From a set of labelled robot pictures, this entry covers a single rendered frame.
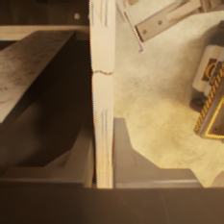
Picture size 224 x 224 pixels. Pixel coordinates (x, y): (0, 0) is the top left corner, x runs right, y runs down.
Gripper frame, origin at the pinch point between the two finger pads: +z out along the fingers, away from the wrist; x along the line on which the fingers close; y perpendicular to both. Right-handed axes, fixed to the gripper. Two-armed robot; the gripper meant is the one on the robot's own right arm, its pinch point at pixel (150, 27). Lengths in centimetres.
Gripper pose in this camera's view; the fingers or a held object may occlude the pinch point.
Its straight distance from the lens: 27.8
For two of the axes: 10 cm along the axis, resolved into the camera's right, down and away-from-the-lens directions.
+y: 5.0, 7.6, 4.0
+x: -0.1, -4.6, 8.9
